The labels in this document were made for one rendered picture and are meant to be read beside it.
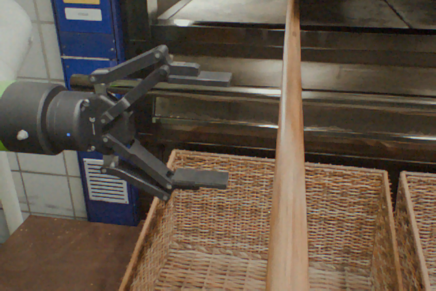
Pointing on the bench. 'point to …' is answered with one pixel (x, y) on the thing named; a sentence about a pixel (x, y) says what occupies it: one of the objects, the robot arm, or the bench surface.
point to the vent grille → (104, 184)
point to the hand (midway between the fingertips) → (219, 132)
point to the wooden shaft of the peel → (289, 173)
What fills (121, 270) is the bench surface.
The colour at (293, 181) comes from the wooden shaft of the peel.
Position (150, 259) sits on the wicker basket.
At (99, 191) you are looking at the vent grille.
